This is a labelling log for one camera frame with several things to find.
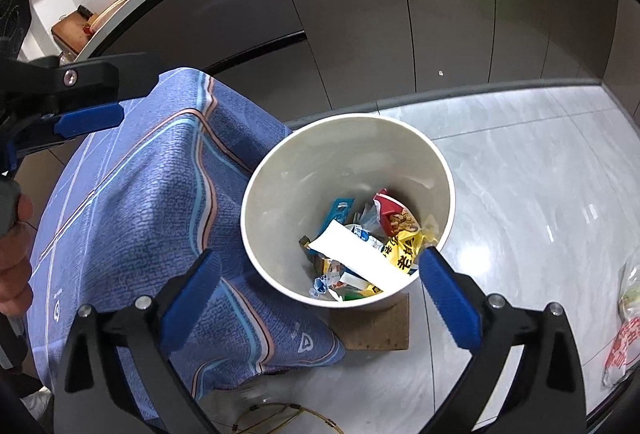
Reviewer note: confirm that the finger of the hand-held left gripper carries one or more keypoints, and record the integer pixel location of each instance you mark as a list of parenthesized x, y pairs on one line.
[(100, 79), (90, 121)]

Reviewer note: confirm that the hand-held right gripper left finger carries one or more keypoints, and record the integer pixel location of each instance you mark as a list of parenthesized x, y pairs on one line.
[(192, 299)]

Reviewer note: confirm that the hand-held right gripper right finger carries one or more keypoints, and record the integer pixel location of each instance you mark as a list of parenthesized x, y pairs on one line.
[(447, 296)]

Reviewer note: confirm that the yellow snack wrapper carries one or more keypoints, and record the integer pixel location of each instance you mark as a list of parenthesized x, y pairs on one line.
[(405, 254)]

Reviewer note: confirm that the white paper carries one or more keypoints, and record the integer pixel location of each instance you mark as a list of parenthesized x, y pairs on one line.
[(360, 259)]

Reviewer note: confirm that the white cartoon paper cup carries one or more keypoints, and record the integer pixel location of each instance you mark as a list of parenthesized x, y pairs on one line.
[(352, 288)]

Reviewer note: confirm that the red snack wrapper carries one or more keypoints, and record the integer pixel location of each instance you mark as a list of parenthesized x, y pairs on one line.
[(395, 214)]

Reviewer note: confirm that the blue white cartoon plastic bag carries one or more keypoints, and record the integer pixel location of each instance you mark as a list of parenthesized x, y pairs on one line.
[(365, 236)]

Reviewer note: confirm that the blue snack wrapper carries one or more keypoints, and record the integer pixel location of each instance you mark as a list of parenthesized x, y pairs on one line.
[(339, 211)]

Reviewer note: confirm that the white round trash bin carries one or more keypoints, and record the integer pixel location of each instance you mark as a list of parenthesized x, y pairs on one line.
[(300, 174)]

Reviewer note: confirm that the person's left hand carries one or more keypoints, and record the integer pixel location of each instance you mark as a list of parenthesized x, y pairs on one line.
[(15, 274)]

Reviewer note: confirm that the wooden cutting board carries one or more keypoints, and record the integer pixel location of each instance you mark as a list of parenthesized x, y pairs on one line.
[(67, 36)]

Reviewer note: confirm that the pink plastic basin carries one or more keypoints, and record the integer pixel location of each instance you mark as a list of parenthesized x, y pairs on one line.
[(110, 11)]

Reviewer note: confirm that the brown cardboard square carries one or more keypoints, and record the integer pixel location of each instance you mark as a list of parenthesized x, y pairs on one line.
[(370, 329)]

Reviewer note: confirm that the blue plaid tablecloth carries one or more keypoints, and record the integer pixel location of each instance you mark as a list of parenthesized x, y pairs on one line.
[(150, 194)]

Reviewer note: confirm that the clear plastic bag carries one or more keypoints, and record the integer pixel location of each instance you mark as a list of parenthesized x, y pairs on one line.
[(631, 289)]

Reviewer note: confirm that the white red printed plastic bag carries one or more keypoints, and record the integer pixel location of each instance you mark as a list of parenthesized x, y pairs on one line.
[(625, 354)]

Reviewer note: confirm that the grey kitchen base cabinet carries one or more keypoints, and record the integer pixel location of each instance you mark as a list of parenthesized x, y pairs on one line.
[(400, 14)]

